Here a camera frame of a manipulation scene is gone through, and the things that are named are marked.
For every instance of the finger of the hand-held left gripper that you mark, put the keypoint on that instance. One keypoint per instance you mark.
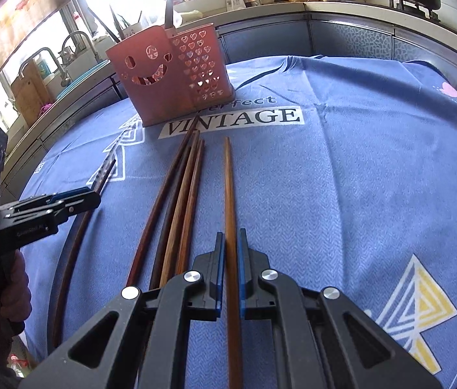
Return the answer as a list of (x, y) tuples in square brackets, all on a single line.
[(78, 204), (66, 195)]

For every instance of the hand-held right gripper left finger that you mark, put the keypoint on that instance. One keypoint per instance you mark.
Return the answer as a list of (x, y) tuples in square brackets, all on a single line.
[(220, 283)]

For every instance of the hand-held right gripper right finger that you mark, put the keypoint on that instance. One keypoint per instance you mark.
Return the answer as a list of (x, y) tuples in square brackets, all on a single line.
[(244, 283)]

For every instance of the dark brown wooden chopstick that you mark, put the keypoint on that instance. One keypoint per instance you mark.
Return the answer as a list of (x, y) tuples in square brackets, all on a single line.
[(68, 267), (169, 12), (173, 214)]

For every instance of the light brown wooden chopstick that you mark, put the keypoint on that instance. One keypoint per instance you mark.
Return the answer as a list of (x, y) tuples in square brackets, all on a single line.
[(230, 210), (184, 210), (193, 210)]

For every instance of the dark red wooden chopstick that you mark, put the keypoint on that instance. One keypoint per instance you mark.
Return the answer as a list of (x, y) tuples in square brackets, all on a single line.
[(159, 210)]

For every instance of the pink plastic utensil holder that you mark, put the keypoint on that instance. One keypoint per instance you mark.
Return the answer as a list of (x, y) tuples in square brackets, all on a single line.
[(155, 89)]

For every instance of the person's left hand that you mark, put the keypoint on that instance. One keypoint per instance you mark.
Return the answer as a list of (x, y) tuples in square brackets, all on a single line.
[(18, 287)]

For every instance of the wooden cutting board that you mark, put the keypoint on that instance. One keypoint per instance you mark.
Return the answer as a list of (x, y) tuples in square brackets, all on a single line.
[(30, 97)]

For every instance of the teal cup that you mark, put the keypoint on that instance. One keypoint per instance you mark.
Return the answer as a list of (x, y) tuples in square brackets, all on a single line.
[(43, 67)]

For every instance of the blue plastic basin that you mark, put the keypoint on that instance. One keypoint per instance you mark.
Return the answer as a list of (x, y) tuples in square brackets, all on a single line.
[(78, 81)]

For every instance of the steel kitchen faucet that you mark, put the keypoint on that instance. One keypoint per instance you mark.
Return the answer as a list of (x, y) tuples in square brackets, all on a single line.
[(78, 34), (56, 58)]

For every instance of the blue printed tablecloth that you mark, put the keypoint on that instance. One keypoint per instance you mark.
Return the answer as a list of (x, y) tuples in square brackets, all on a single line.
[(334, 170)]

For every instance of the printed roller blind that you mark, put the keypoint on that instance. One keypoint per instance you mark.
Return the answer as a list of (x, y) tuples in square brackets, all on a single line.
[(22, 12)]

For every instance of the white mug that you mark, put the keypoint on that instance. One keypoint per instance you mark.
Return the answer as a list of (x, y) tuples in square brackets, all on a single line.
[(131, 31)]

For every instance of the kitchen counter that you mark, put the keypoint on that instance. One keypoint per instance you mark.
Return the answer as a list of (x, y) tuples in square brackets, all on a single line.
[(346, 32)]

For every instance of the gas stove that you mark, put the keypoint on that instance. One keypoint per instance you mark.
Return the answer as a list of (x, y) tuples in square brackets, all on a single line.
[(415, 6)]

